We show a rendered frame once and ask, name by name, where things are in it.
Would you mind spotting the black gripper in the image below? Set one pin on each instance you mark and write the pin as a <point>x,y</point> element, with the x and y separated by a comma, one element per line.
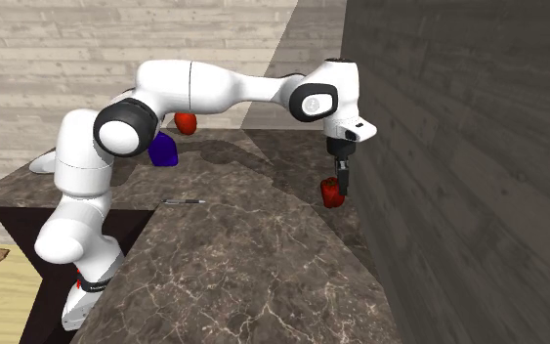
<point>341,146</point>

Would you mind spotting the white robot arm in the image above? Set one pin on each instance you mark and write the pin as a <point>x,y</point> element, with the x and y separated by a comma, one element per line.
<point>169,88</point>

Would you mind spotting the red bell pepper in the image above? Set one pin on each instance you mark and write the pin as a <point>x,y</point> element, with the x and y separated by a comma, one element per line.
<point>330,194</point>

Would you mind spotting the grey pen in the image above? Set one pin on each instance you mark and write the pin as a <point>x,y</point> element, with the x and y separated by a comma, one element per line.
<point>184,202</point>

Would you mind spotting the red rounded object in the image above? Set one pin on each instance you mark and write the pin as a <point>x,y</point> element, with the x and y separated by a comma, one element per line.
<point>186,124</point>

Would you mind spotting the blue rounded object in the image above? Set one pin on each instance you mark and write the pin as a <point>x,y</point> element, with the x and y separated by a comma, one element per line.
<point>164,152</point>

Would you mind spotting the white rounded object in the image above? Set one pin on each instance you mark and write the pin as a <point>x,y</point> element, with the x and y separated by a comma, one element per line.
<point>42,164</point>

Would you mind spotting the dark robot stand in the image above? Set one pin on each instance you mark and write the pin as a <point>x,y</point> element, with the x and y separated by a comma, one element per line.
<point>46,312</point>

